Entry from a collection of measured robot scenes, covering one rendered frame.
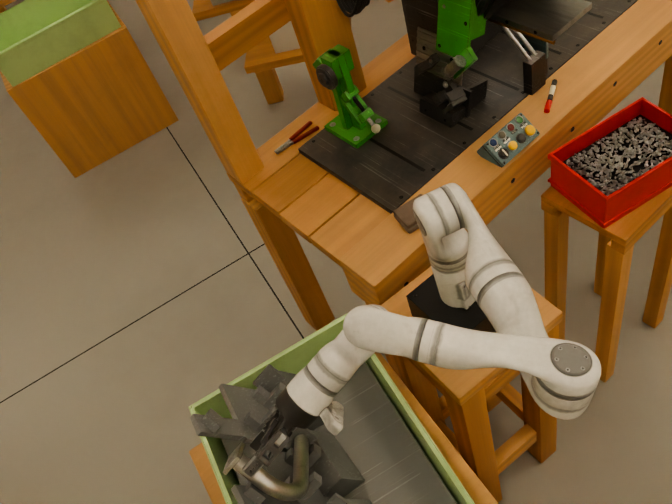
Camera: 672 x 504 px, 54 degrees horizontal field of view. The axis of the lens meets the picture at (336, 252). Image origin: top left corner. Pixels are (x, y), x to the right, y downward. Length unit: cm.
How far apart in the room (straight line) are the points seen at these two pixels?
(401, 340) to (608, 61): 131
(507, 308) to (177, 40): 106
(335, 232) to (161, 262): 158
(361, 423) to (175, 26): 104
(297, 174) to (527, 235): 118
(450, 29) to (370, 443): 110
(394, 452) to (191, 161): 248
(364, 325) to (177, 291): 210
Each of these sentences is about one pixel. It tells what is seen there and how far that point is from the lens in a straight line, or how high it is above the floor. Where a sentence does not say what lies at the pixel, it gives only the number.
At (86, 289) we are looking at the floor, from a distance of 338.
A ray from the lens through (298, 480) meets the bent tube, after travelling 129.
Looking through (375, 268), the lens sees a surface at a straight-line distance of 167.
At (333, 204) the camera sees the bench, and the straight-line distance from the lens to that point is 187.
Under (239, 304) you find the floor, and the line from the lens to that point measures 291.
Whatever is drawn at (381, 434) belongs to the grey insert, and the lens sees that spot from 151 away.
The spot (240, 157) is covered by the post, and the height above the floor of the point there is 97.
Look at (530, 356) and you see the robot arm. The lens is 104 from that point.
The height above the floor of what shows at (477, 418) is 68.
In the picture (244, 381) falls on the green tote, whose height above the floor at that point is 95.
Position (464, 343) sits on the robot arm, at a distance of 105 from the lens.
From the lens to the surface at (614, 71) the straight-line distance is 211.
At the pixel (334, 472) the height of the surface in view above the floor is 93.
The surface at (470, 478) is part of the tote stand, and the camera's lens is 152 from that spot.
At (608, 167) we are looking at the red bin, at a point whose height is 87.
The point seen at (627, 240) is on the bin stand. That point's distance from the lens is 181.
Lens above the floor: 222
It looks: 50 degrees down
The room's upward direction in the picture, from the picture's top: 22 degrees counter-clockwise
